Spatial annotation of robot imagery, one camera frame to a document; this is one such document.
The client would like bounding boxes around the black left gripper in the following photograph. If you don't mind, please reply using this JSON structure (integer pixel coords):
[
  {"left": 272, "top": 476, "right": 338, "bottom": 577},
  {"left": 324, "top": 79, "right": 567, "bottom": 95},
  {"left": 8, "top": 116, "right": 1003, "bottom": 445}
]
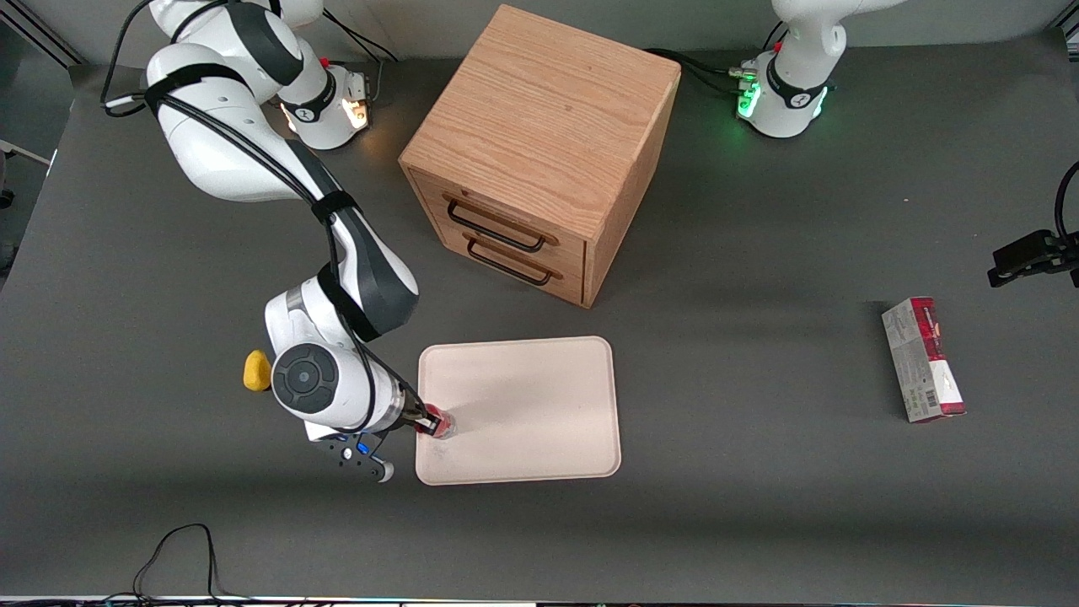
[{"left": 987, "top": 229, "right": 1079, "bottom": 289}]

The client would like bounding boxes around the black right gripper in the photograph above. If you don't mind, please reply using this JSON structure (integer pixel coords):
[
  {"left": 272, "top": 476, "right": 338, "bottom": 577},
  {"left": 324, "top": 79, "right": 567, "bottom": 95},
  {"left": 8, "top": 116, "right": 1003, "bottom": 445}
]
[{"left": 393, "top": 391, "right": 442, "bottom": 438}]

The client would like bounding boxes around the red coke bottle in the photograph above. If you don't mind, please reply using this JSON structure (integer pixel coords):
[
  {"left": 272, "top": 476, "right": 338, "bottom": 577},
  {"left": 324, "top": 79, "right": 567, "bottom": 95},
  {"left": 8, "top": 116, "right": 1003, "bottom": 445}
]
[{"left": 421, "top": 405, "right": 458, "bottom": 442}]

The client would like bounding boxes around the beige plastic tray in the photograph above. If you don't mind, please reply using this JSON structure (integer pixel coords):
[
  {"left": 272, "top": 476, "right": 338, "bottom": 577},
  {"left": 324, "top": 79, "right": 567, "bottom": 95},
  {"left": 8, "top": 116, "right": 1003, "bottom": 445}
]
[{"left": 415, "top": 336, "right": 622, "bottom": 486}]

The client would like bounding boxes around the red and grey carton box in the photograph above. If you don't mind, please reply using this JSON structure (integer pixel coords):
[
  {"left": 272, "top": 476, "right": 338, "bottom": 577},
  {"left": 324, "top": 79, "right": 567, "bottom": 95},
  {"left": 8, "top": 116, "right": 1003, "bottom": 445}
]
[{"left": 881, "top": 296, "right": 968, "bottom": 424}]

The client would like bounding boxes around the wooden drawer cabinet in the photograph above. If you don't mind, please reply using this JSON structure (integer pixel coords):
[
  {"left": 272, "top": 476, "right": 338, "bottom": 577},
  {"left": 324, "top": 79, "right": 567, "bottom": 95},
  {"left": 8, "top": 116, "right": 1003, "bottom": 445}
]
[{"left": 398, "top": 4, "right": 682, "bottom": 309}]

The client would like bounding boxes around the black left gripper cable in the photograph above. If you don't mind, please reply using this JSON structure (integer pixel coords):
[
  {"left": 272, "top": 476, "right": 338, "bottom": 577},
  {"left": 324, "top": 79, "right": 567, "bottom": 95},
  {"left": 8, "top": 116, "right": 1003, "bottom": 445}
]
[{"left": 1053, "top": 159, "right": 1079, "bottom": 247}]

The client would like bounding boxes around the black wire drawer handle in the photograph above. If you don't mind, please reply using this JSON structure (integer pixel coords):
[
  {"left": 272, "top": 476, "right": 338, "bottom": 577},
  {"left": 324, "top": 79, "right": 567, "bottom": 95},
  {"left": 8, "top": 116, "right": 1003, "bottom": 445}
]
[
  {"left": 464, "top": 238, "right": 556, "bottom": 287},
  {"left": 443, "top": 197, "right": 550, "bottom": 254}
]

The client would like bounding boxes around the thin black table cable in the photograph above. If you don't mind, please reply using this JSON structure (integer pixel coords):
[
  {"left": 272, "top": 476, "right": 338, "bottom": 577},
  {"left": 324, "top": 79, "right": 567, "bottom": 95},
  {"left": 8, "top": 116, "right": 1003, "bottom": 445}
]
[{"left": 105, "top": 524, "right": 254, "bottom": 604}]

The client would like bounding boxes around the black left arm base cable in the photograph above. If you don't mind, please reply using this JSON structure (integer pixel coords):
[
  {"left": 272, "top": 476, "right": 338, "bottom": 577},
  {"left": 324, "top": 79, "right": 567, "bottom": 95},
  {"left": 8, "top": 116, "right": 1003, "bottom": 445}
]
[{"left": 645, "top": 21, "right": 790, "bottom": 95}]

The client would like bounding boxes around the black arm base cable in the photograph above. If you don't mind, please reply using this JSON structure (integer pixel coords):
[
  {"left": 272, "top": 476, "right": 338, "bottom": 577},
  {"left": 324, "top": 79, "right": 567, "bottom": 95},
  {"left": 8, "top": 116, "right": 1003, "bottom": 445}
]
[
  {"left": 320, "top": 8, "right": 402, "bottom": 104},
  {"left": 645, "top": 21, "right": 790, "bottom": 95}
]

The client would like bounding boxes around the black right arm base cable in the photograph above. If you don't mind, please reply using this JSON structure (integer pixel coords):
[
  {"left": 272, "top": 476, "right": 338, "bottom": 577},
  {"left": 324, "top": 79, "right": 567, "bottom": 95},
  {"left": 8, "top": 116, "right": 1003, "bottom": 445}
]
[{"left": 320, "top": 8, "right": 402, "bottom": 104}]

